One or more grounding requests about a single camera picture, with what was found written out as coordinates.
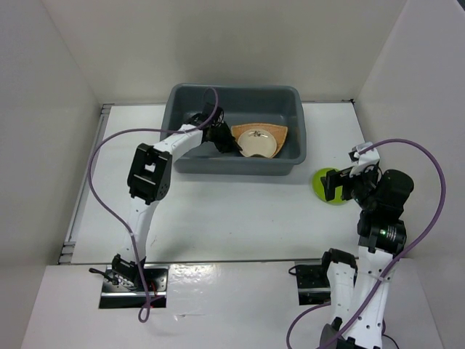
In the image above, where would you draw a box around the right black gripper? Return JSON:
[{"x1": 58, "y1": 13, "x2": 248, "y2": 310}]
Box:
[{"x1": 320, "y1": 161, "x2": 379, "y2": 208}]

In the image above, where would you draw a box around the green round plate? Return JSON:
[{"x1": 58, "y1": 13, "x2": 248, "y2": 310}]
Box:
[{"x1": 311, "y1": 167, "x2": 347, "y2": 206}]

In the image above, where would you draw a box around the cream round plate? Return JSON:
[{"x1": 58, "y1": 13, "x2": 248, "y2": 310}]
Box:
[{"x1": 237, "y1": 128, "x2": 278, "y2": 159}]

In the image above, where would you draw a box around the orange woven triangular plate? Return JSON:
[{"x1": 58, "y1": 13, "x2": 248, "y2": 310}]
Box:
[{"x1": 231, "y1": 123, "x2": 288, "y2": 159}]

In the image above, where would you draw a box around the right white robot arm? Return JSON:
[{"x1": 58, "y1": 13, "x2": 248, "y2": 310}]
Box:
[{"x1": 318, "y1": 165, "x2": 414, "y2": 348}]

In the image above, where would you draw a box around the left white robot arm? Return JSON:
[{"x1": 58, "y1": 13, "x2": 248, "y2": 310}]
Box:
[{"x1": 112, "y1": 103, "x2": 240, "y2": 291}]

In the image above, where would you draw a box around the grey plastic bin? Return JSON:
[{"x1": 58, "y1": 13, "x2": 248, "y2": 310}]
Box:
[{"x1": 161, "y1": 84, "x2": 307, "y2": 176}]

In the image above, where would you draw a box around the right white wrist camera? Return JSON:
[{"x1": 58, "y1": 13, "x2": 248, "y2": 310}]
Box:
[{"x1": 349, "y1": 142, "x2": 380, "y2": 177}]

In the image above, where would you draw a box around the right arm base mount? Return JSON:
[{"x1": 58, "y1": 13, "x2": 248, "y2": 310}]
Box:
[{"x1": 288, "y1": 260, "x2": 331, "y2": 306}]

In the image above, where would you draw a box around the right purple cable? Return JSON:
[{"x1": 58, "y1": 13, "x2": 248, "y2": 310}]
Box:
[{"x1": 286, "y1": 137, "x2": 446, "y2": 349}]

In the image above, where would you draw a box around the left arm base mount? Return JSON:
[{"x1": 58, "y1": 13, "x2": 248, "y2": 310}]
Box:
[{"x1": 89, "y1": 265, "x2": 169, "y2": 309}]

